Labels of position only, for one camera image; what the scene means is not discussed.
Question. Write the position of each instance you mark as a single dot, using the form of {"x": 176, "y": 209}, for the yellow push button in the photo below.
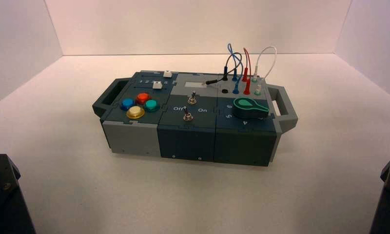
{"x": 135, "y": 112}

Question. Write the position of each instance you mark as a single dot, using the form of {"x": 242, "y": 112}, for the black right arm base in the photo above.
{"x": 388, "y": 203}

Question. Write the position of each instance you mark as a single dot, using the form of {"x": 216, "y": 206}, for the teal push button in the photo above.
{"x": 151, "y": 105}

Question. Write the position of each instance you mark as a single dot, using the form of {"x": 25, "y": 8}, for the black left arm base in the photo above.
{"x": 4, "y": 200}

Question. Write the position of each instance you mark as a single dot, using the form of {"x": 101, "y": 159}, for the white slider knob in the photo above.
{"x": 157, "y": 85}
{"x": 167, "y": 74}

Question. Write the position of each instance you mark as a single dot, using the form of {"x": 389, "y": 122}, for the dark blue grey task box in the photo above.
{"x": 185, "y": 142}

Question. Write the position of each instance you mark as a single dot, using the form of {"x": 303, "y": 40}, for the metal toggle switch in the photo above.
{"x": 188, "y": 115}
{"x": 191, "y": 99}

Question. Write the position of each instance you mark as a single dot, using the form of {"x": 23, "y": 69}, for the blue push button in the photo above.
{"x": 127, "y": 103}

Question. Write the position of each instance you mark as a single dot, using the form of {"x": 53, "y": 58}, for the orange push button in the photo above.
{"x": 143, "y": 98}

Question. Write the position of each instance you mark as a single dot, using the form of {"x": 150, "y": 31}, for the green rotary knob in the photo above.
{"x": 248, "y": 109}

